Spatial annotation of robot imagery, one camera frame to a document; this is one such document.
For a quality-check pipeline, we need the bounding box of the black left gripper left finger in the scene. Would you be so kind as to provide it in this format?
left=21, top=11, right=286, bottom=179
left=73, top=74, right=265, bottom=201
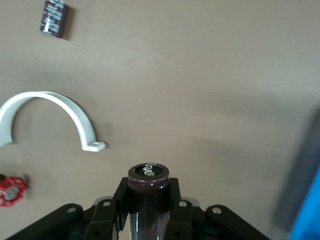
left=83, top=176, right=131, bottom=240

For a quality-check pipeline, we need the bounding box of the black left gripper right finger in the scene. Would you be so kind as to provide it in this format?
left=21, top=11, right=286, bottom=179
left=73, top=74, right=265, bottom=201
left=162, top=177, right=195, bottom=240

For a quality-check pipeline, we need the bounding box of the blue plastic tray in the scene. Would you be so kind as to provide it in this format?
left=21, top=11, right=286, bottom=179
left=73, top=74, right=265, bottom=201
left=287, top=164, right=320, bottom=240

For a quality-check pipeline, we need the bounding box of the white half-round pipe clamp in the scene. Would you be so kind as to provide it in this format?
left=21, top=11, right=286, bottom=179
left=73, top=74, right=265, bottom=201
left=0, top=91, right=107, bottom=153

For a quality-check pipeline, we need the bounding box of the red valve handle part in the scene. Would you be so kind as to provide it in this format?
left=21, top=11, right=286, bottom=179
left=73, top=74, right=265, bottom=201
left=0, top=173, right=30, bottom=209

